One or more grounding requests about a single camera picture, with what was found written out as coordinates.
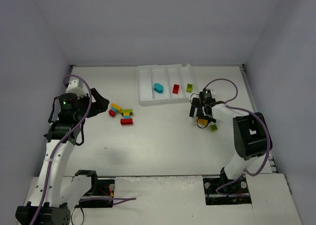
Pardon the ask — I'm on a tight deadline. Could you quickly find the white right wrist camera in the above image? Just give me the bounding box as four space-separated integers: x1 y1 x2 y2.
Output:
210 89 216 99

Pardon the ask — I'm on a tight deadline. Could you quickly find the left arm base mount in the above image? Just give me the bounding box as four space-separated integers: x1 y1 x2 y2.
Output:
75 170 115 208

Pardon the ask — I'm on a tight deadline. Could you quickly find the long yellow lego brick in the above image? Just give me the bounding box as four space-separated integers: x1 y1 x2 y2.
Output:
111 103 121 111

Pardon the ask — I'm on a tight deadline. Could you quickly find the small teal lego brick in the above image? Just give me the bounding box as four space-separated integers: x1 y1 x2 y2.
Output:
111 107 118 113

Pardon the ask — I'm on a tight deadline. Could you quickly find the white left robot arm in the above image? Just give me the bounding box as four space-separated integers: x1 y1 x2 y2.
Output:
15 87 110 225

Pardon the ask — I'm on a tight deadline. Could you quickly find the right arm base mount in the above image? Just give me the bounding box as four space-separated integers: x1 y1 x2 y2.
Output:
203 176 252 206

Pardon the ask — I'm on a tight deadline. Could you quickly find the yellow curved lego brick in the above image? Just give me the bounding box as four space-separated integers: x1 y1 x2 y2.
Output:
196 118 208 126

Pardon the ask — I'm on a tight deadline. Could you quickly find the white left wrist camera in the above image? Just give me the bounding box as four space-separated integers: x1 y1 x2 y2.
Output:
65 79 86 98

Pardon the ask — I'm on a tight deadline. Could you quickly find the small red lego brick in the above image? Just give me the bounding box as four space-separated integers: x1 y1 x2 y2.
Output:
108 109 117 117

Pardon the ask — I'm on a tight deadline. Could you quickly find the white divided sorting tray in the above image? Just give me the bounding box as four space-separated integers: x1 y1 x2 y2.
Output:
136 64 198 105

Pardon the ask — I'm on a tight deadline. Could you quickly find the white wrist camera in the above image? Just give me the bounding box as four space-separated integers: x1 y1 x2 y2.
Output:
65 79 86 98
210 89 216 99

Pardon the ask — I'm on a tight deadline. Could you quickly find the lime green square lego brick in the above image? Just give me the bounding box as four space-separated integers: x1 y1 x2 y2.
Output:
186 84 193 93

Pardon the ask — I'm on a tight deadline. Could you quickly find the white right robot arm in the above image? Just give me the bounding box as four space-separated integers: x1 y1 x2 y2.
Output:
189 89 273 180

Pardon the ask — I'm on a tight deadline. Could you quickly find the long lime green lego brick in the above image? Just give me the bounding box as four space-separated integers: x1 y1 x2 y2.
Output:
120 109 133 115

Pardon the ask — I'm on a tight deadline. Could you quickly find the teal rounded lego brick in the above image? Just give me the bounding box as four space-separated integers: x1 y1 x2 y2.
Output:
153 83 164 94

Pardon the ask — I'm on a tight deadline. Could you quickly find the red curved lego brick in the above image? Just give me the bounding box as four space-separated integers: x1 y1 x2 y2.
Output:
172 84 180 94

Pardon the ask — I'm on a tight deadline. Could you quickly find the lime green small lego brick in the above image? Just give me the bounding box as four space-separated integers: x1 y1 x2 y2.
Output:
209 124 218 132

